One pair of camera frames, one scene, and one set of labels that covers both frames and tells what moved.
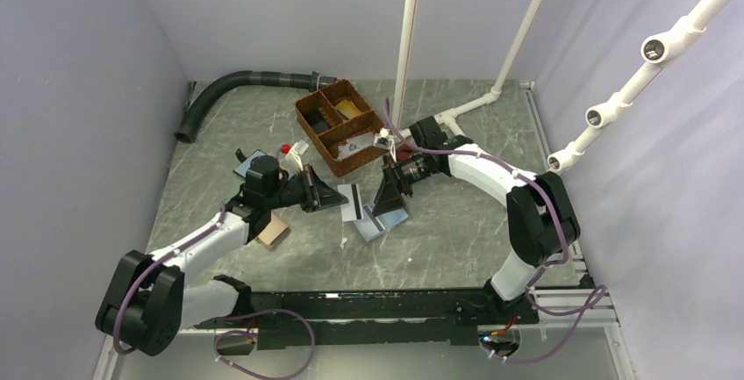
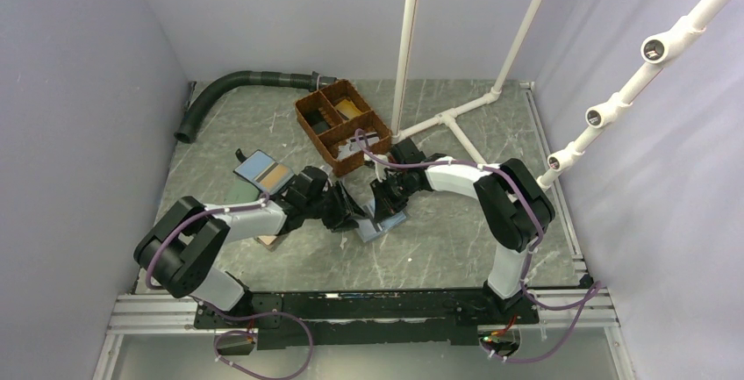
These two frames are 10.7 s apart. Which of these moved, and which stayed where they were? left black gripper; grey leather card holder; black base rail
Moved: left black gripper
Stayed: grey leather card holder; black base rail
